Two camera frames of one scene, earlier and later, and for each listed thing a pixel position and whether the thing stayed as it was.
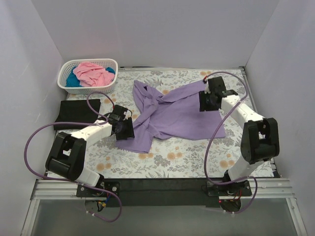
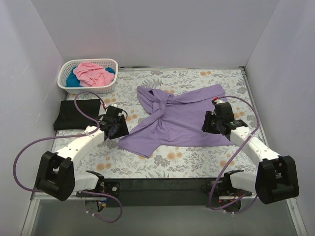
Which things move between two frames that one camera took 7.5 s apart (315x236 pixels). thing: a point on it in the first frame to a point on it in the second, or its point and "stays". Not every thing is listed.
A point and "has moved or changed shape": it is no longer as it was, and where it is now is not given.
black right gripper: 204,102 to 207,124
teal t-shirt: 72,81 stays
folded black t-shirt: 77,110 stays
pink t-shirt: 90,74 stays
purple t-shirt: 175,116 has moved or changed shape
